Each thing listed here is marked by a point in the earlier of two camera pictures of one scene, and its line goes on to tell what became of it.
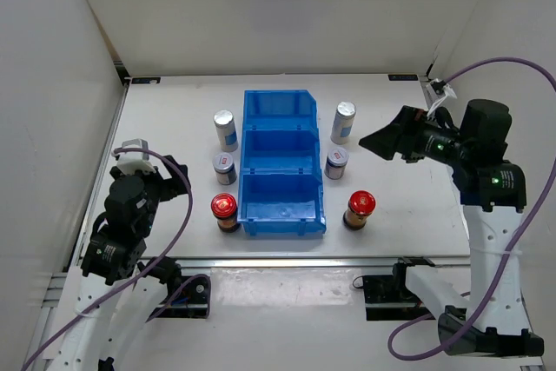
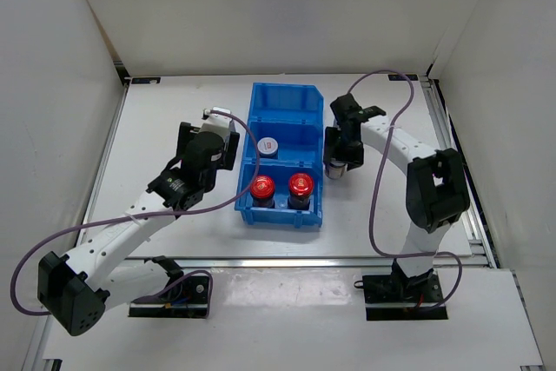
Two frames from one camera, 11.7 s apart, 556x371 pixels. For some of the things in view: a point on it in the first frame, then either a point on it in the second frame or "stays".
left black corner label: (144, 80) stays
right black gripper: (402, 135) to (331, 151)
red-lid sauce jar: (224, 208) to (261, 188)
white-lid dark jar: (337, 160) stays
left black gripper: (171, 186) to (228, 151)
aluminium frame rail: (309, 261) stays
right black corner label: (402, 76) stays
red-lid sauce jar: (360, 204) to (301, 186)
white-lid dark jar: (225, 169) to (268, 146)
